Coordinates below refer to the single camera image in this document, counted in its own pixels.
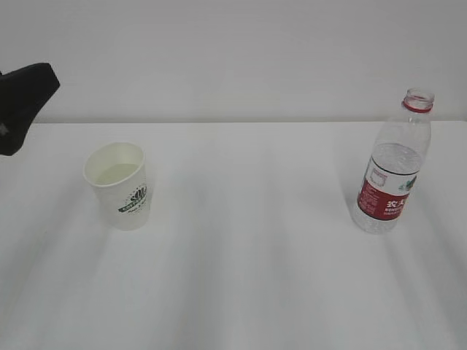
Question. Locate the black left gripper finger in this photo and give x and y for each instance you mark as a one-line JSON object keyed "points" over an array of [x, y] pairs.
{"points": [[24, 92]]}

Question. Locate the clear Nongfu Spring water bottle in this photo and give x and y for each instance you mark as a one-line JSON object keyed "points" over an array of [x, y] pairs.
{"points": [[398, 154]]}

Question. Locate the white paper cup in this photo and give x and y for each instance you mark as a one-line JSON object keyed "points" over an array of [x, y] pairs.
{"points": [[116, 173]]}

